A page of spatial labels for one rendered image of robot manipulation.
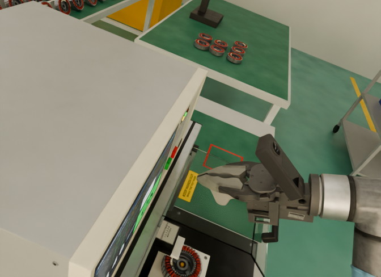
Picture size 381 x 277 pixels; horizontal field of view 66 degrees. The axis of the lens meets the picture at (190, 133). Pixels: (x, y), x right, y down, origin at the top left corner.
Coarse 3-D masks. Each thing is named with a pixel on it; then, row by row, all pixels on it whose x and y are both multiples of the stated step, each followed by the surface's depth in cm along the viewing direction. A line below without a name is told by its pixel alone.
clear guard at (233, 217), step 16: (192, 160) 75; (208, 160) 77; (224, 160) 79; (176, 192) 66; (208, 192) 69; (176, 208) 63; (192, 208) 64; (208, 208) 65; (224, 208) 66; (240, 208) 68; (192, 224) 61; (208, 224) 62; (224, 224) 63; (240, 224) 64; (256, 224) 66; (224, 240) 60; (240, 240) 61; (256, 240) 64; (256, 256) 61
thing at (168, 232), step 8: (168, 224) 76; (176, 224) 77; (160, 232) 74; (168, 232) 74; (176, 232) 75; (160, 240) 72; (168, 240) 73; (176, 240) 78; (184, 240) 78; (160, 248) 73; (168, 248) 72; (176, 248) 76; (176, 256) 74
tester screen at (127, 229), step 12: (168, 144) 44; (156, 168) 42; (156, 180) 49; (144, 192) 39; (144, 204) 46; (132, 216) 37; (120, 228) 31; (132, 228) 43; (120, 240) 35; (108, 252) 30; (108, 264) 34; (96, 276) 29; (108, 276) 39
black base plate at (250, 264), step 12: (192, 240) 92; (204, 240) 93; (216, 240) 94; (156, 252) 85; (204, 252) 90; (216, 252) 91; (228, 252) 92; (240, 252) 93; (144, 264) 82; (216, 264) 88; (228, 264) 89; (240, 264) 90; (252, 264) 91; (144, 276) 79; (216, 276) 85; (228, 276) 86; (240, 276) 87; (252, 276) 88
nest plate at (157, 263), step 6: (198, 252) 88; (156, 258) 83; (162, 258) 83; (204, 258) 87; (156, 264) 81; (174, 264) 83; (204, 264) 86; (150, 270) 80; (156, 270) 80; (204, 270) 84; (150, 276) 78; (156, 276) 79; (162, 276) 79; (204, 276) 83
